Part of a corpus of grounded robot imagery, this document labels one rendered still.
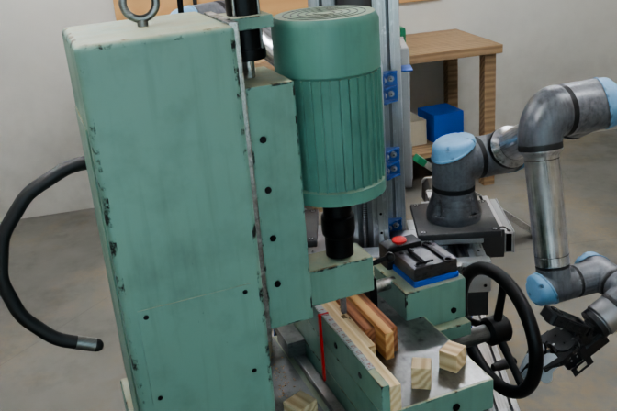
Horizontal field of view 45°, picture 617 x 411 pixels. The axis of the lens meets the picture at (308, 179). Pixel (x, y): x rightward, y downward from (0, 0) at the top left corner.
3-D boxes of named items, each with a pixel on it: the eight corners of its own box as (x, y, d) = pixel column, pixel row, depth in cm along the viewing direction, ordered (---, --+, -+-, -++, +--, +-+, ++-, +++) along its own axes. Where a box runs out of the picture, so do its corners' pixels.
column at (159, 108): (281, 444, 128) (236, 26, 103) (153, 486, 121) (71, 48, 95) (243, 375, 147) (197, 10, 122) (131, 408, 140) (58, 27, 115)
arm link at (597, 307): (619, 307, 157) (593, 289, 164) (602, 320, 156) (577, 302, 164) (630, 329, 160) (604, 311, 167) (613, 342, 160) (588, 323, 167)
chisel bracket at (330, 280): (375, 297, 136) (373, 256, 133) (305, 316, 131) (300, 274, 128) (358, 281, 142) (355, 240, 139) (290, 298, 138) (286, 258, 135)
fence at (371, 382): (390, 413, 118) (389, 384, 116) (382, 416, 117) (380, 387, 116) (269, 263, 171) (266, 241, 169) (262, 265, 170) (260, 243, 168)
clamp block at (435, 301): (466, 317, 148) (466, 278, 145) (408, 335, 144) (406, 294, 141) (429, 286, 161) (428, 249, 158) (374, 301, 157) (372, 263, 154)
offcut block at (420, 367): (431, 390, 123) (430, 369, 121) (411, 388, 123) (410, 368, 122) (431, 378, 126) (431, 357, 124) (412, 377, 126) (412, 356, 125)
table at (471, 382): (540, 393, 129) (542, 363, 127) (385, 448, 119) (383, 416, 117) (381, 257, 182) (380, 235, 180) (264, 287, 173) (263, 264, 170)
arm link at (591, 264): (560, 255, 172) (590, 276, 163) (600, 245, 175) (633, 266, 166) (557, 284, 175) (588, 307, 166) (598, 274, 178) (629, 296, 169)
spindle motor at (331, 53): (404, 196, 125) (398, 10, 114) (308, 218, 119) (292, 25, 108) (359, 167, 140) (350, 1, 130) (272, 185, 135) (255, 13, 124)
